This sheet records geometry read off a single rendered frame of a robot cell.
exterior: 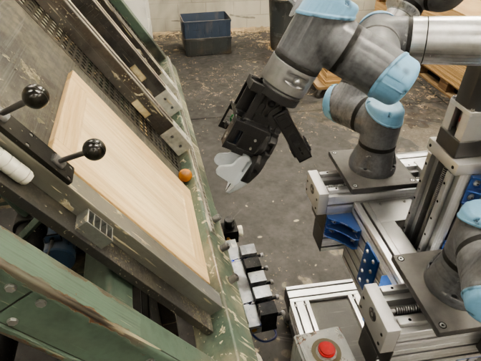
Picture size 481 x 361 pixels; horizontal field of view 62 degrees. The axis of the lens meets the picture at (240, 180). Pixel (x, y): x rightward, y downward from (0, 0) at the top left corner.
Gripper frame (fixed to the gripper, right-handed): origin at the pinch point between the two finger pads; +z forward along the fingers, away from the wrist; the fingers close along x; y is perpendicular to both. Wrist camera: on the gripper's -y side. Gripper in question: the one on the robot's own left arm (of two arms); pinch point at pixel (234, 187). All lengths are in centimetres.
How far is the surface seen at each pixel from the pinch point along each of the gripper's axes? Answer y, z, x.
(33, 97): 34.8, -3.5, 0.1
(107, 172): 19.3, 23.0, -24.2
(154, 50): 6, 46, -193
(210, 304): -14.8, 40.2, -7.1
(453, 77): -277, -20, -296
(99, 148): 23.9, 2.1, -1.1
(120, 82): 22, 26, -83
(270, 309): -38, 46, -15
